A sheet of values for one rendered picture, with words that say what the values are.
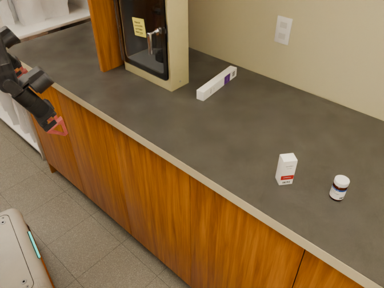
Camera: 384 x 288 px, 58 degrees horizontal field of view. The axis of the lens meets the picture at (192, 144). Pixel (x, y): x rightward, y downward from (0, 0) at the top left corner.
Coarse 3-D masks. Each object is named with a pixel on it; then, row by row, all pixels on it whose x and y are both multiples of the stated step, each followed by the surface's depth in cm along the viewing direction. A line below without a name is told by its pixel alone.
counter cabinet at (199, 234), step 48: (48, 96) 182; (48, 144) 222; (96, 144) 168; (96, 192) 202; (144, 192) 156; (192, 192) 128; (144, 240) 185; (192, 240) 146; (240, 240) 121; (288, 240) 103
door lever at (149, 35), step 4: (152, 32) 137; (156, 32) 138; (148, 36) 135; (148, 40) 137; (152, 40) 138; (148, 44) 138; (152, 44) 138; (148, 48) 140; (152, 48) 139; (152, 52) 140
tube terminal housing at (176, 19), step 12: (168, 0) 129; (180, 0) 133; (168, 12) 131; (180, 12) 136; (168, 24) 134; (180, 24) 139; (168, 36) 137; (180, 36) 142; (168, 48) 141; (180, 48) 145; (168, 60) 144; (180, 60) 148; (132, 72) 167; (144, 72) 160; (180, 72) 152; (156, 84) 158; (168, 84) 152; (180, 84) 155
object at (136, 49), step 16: (128, 0) 142; (144, 0) 135; (160, 0) 129; (128, 16) 147; (144, 16) 140; (160, 16) 133; (128, 32) 152; (160, 32) 138; (128, 48) 158; (144, 48) 150; (160, 48) 142; (144, 64) 155; (160, 64) 147
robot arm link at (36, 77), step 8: (32, 72) 108; (40, 72) 108; (8, 80) 101; (24, 80) 107; (32, 80) 108; (40, 80) 108; (48, 80) 109; (8, 88) 102; (16, 88) 104; (40, 88) 109
